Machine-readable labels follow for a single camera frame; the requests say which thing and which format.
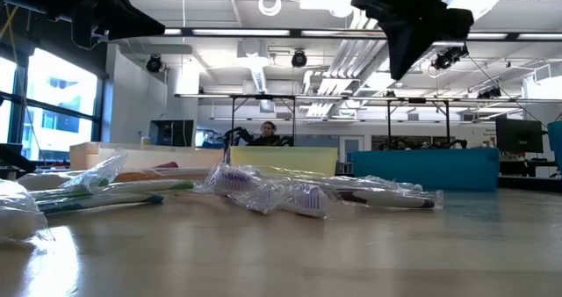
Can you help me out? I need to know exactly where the person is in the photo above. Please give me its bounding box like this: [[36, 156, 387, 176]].
[[248, 120, 282, 148]]

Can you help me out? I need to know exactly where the yellow translucent plastic bin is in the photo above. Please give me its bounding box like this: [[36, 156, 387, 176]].
[[229, 145, 339, 177]]

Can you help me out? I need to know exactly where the white cable coil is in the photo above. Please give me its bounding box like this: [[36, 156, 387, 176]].
[[257, 0, 283, 18]]

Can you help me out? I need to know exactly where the black metal stand frame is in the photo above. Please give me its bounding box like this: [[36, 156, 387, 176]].
[[229, 93, 297, 148], [385, 97, 452, 151]]

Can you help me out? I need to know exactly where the black monitor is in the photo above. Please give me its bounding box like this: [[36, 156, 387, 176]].
[[494, 117, 544, 155], [148, 119, 196, 149]]

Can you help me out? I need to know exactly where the crumpled clear plastic wrap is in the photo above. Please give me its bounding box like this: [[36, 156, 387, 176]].
[[0, 178, 50, 244]]

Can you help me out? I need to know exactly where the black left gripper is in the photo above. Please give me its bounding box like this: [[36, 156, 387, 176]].
[[47, 0, 166, 50]]

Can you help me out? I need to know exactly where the orange translucent plastic bin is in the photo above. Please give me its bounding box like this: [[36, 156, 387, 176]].
[[68, 141, 226, 171]]

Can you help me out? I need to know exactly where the orange toothbrush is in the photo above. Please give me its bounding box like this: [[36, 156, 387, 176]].
[[114, 166, 212, 184]]

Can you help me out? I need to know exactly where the black ceiling camera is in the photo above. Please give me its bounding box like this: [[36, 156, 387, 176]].
[[431, 45, 470, 71], [291, 49, 308, 69], [146, 54, 163, 74]]

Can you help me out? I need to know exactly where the green wrapped toothbrush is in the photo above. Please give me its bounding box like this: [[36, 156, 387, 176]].
[[17, 150, 129, 192], [29, 178, 197, 202]]

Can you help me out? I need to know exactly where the blue plastic bin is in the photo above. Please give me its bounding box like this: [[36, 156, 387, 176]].
[[349, 147, 501, 192]]

